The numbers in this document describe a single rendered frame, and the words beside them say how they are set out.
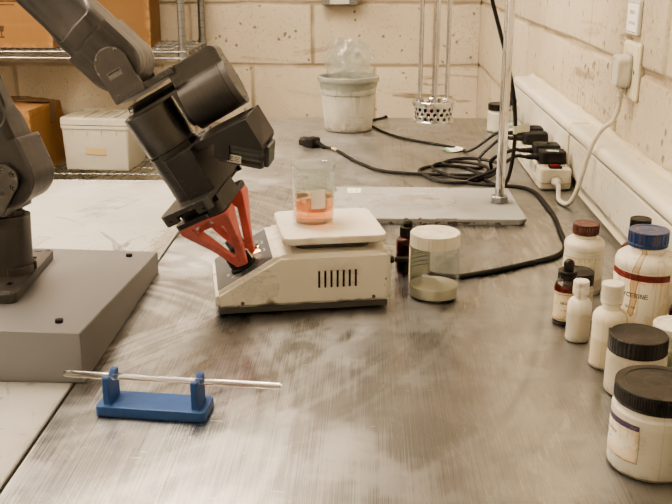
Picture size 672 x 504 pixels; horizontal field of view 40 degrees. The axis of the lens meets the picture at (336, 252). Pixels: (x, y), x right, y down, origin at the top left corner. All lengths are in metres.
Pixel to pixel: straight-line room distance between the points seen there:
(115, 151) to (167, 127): 2.34
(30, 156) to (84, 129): 2.32
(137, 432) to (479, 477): 0.29
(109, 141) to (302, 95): 0.74
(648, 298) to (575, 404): 0.19
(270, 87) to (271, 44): 0.16
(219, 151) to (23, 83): 2.78
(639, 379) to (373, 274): 0.39
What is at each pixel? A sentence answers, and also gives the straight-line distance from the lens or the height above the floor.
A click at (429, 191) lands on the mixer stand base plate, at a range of 1.57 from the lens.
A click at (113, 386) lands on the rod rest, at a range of 0.86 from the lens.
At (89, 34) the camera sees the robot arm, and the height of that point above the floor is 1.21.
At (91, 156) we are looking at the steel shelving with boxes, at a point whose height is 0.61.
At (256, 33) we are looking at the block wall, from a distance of 3.51.
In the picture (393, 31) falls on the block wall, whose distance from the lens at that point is 3.48.
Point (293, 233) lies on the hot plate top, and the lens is 1.05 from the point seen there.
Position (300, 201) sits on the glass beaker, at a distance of 1.06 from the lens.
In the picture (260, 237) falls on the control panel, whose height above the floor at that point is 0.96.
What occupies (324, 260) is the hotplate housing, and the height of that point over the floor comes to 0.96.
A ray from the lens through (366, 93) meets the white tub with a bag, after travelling 2.12.
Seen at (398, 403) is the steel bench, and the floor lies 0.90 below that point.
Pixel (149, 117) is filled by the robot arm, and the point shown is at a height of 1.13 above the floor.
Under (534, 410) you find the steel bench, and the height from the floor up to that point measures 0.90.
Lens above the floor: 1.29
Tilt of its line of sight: 18 degrees down
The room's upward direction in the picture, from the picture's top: straight up
